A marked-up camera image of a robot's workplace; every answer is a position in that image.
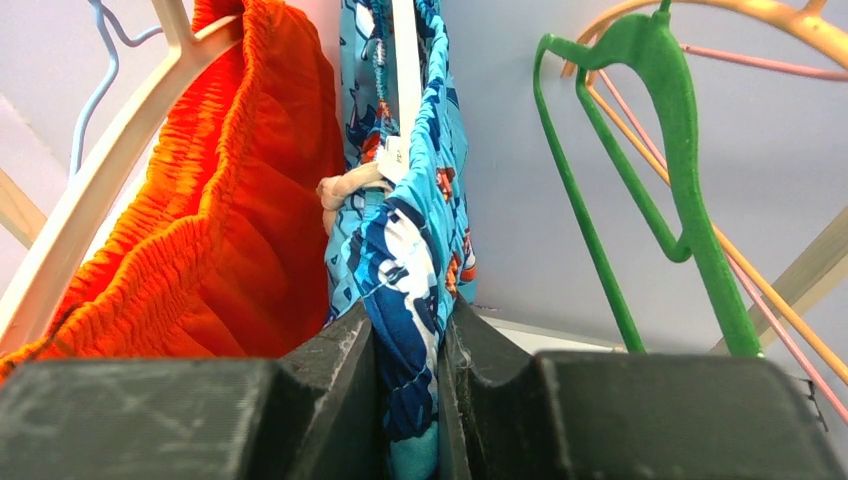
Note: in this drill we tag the wooden clothes rack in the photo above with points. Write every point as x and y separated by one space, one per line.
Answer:
820 267

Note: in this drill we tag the left wooden hanger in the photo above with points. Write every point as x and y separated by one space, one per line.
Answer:
60 245

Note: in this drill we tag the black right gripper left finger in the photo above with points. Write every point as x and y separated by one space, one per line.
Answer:
312 414

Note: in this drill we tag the orange wooden hanger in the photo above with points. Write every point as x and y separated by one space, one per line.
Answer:
749 22

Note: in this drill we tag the pink wire hanger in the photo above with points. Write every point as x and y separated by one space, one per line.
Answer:
773 174

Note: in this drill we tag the green hanger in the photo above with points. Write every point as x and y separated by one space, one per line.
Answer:
645 45

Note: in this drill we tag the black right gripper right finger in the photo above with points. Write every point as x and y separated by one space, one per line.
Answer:
508 414

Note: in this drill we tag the orange mesh shorts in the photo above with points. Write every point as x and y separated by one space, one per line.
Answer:
215 245

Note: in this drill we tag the teal shark print shorts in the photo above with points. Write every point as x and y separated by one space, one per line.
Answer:
402 249

